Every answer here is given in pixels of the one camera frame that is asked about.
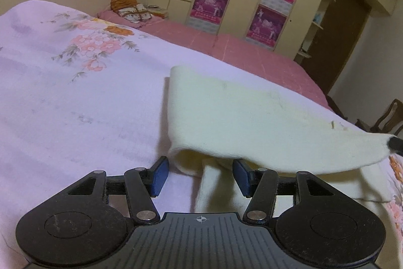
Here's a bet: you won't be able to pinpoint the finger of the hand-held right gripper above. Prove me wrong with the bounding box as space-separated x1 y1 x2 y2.
387 136 403 154

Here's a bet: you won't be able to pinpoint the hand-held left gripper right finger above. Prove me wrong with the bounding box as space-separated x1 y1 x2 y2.
232 159 337 224

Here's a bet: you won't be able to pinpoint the pink pillow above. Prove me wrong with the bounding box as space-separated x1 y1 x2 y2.
96 10 171 30

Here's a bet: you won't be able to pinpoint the pink bed sheet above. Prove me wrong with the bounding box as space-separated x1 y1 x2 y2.
96 11 335 113

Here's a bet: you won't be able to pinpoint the cream small cloth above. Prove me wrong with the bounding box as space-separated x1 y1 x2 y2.
165 65 394 216

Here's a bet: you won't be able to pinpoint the brown wooden door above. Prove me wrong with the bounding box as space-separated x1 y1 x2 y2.
300 0 373 96

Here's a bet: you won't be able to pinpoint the open corner shelves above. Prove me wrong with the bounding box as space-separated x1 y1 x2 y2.
296 0 337 62

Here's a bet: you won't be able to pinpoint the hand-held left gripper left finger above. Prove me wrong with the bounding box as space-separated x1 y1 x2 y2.
64 156 170 224

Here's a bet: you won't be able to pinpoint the dark wooden chair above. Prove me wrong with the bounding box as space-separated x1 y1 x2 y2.
356 99 403 135

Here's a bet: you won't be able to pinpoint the orange patterned cloth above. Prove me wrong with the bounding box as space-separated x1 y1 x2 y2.
110 0 139 12

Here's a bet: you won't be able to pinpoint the beige patterned folded cloth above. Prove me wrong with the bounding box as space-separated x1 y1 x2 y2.
117 4 155 23

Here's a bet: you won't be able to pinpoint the lilac floral blanket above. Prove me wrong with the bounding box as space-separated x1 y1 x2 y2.
0 0 403 269

